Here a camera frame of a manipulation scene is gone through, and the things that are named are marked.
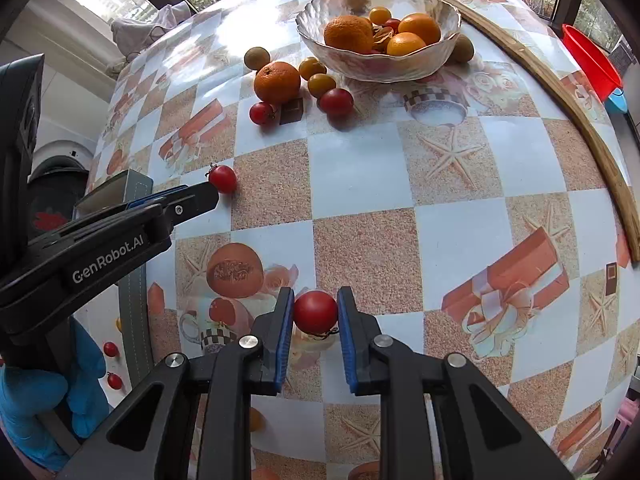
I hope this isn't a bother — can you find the red tomato with stem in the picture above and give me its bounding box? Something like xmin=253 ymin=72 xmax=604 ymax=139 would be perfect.
xmin=206 ymin=165 xmax=238 ymax=194
xmin=294 ymin=290 xmax=338 ymax=335

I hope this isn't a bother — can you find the white washing machine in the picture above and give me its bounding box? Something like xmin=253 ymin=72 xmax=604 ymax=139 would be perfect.
xmin=27 ymin=139 xmax=93 ymax=238

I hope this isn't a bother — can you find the clear glass fruit bowl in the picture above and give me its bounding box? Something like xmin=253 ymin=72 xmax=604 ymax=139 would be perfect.
xmin=295 ymin=0 xmax=461 ymax=84

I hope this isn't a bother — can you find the kiwi left of orange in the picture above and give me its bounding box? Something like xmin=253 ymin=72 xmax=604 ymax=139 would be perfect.
xmin=244 ymin=47 xmax=271 ymax=72

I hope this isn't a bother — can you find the large orange on table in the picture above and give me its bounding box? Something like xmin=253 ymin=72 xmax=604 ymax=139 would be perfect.
xmin=253 ymin=62 xmax=300 ymax=105

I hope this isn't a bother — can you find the orange in bowl front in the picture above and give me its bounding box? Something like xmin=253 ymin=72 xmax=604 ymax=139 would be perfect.
xmin=386 ymin=32 xmax=426 ymax=56

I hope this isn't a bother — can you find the red plastic bucket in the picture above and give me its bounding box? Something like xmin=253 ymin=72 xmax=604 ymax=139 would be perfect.
xmin=562 ymin=24 xmax=623 ymax=102

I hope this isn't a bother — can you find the orange in bowl right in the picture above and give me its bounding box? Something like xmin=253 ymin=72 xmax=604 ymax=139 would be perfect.
xmin=398 ymin=13 xmax=442 ymax=46

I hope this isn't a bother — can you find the large orange in bowl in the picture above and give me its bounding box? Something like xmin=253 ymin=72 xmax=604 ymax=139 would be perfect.
xmin=323 ymin=15 xmax=374 ymax=54

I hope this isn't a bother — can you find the small red cherry tomato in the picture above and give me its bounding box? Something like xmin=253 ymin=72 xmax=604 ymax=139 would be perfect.
xmin=248 ymin=102 xmax=276 ymax=126

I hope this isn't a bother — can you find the blue plastic basin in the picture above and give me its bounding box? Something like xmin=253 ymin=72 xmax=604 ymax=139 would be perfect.
xmin=604 ymin=88 xmax=628 ymax=115

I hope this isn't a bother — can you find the blue gloved hand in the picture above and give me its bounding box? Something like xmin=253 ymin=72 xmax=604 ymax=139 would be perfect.
xmin=1 ymin=321 xmax=111 ymax=479

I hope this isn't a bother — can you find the green grey tray box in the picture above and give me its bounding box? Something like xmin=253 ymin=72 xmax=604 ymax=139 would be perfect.
xmin=73 ymin=169 xmax=154 ymax=386

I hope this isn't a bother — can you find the kiwi beside bowl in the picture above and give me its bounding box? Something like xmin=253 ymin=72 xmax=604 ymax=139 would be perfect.
xmin=447 ymin=34 xmax=475 ymax=64

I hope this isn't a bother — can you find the yellow tomato by bowl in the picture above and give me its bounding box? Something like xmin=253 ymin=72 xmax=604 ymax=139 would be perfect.
xmin=298 ymin=56 xmax=326 ymax=81
xmin=307 ymin=73 xmax=337 ymax=100

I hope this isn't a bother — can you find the small yellow tomato in bowl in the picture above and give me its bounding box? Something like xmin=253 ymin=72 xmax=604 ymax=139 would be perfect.
xmin=369 ymin=6 xmax=392 ymax=26

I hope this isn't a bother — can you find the red tomato near orange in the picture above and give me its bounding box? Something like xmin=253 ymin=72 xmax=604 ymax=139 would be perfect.
xmin=318 ymin=88 xmax=354 ymax=118

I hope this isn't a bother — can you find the long wooden board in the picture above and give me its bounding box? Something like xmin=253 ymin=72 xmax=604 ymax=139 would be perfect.
xmin=442 ymin=0 xmax=639 ymax=266

